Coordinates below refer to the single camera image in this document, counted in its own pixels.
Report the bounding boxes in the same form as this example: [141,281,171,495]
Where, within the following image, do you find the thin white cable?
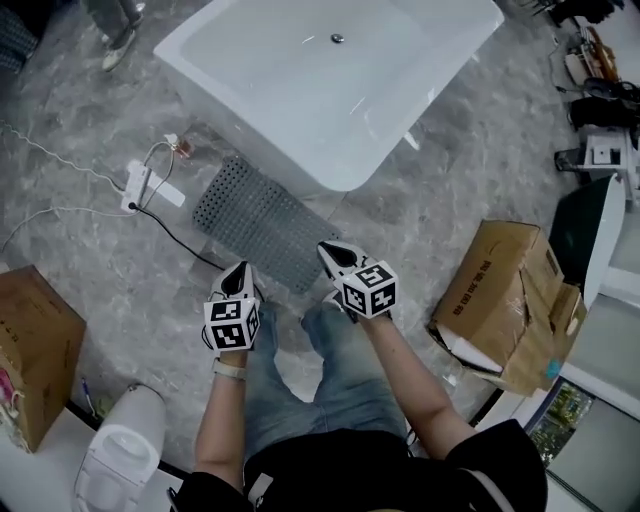
[0,206,127,255]

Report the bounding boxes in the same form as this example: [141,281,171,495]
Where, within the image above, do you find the white foam block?
[438,333,504,375]

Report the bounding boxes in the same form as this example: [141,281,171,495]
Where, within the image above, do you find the white toilet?
[73,382,168,512]

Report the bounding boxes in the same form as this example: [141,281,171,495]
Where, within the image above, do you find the upright brown cardboard box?
[0,264,88,455]

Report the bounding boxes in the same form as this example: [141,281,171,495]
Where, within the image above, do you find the large torn cardboard box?
[428,218,567,397]

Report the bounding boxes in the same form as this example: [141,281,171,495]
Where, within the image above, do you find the white power strip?
[121,159,154,214]

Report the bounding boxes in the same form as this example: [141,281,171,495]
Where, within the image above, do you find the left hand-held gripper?
[201,260,263,355]

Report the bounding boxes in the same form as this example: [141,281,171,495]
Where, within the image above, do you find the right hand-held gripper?
[317,241,400,320]

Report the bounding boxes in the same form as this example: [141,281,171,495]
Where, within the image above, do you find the person's left forearm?
[193,349,249,490]

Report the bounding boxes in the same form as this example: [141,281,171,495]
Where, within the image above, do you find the white coiled cable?
[0,118,127,195]

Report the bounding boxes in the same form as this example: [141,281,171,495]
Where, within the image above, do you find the white raised platform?
[0,403,192,512]

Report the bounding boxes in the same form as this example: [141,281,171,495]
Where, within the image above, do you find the thick black power cable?
[130,201,227,272]

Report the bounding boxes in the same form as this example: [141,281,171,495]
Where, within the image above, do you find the small black bin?
[552,148,584,174]

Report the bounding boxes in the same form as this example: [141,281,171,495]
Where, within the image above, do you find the person's black shirt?
[167,418,550,512]

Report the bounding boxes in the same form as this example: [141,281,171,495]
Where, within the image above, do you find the person's right forearm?
[359,314,477,460]

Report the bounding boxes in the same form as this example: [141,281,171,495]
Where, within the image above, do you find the thin grey cable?
[141,140,177,202]

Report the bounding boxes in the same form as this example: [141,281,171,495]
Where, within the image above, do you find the white vanity cabinet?
[582,127,640,177]

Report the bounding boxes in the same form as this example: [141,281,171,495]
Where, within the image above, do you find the cardboard box with teal sticker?
[537,281,589,395]

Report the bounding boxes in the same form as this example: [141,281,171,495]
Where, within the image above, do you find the window with greenery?
[524,380,597,469]

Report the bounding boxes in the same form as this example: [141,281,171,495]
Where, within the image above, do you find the beige wristband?
[211,358,248,380]

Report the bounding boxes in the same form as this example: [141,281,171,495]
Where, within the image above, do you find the white bathtub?
[152,0,506,194]

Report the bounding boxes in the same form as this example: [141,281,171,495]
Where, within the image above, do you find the person's blue jeans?
[243,298,410,457]

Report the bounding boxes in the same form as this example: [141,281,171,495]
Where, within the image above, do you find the grey perforated bath mat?
[192,155,346,295]

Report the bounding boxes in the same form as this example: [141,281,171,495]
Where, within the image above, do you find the white toiletries bundle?
[0,389,27,432]

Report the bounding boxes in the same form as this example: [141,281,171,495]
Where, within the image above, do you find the blue pen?
[80,376,97,417]

